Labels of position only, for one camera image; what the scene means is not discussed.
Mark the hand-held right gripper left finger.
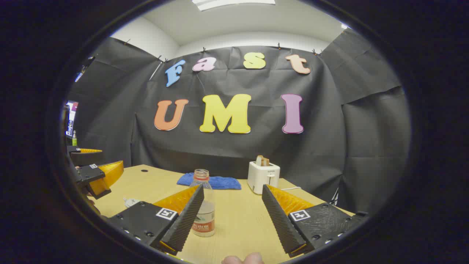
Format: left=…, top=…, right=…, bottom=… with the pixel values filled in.
left=108, top=184, right=205, bottom=256

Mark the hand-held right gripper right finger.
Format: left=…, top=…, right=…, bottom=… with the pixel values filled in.
left=262, top=184, right=369, bottom=258

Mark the clear plastic water bottle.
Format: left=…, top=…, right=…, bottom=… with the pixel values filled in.
left=191, top=169, right=215, bottom=237

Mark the computer monitor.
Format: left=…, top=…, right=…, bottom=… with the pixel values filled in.
left=66, top=102, right=78, bottom=137

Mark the white toaster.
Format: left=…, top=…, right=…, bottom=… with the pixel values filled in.
left=247, top=161, right=281, bottom=195

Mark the blue folded towel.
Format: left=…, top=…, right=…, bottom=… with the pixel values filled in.
left=177, top=172, right=242, bottom=190

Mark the black backdrop cloth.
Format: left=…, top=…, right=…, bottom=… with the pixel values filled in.
left=68, top=29, right=411, bottom=215

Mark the ceiling light panel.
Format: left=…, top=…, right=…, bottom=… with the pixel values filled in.
left=192, top=0, right=276, bottom=11

